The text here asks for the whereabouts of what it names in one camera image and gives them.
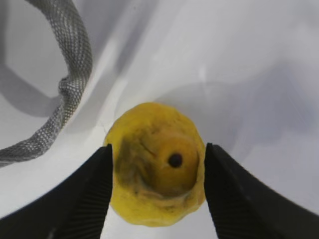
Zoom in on yellow pear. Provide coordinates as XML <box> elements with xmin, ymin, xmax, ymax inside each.
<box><xmin>104</xmin><ymin>102</ymin><xmax>205</xmax><ymax>227</ymax></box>

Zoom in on navy blue lunch bag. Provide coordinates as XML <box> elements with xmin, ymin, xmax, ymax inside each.
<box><xmin>0</xmin><ymin>0</ymin><xmax>93</xmax><ymax>169</ymax></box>

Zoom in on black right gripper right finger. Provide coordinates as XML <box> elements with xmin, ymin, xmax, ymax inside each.
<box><xmin>204</xmin><ymin>143</ymin><xmax>319</xmax><ymax>239</ymax></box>

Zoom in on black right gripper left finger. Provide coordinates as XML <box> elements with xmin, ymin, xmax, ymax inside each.
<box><xmin>0</xmin><ymin>145</ymin><xmax>113</xmax><ymax>239</ymax></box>

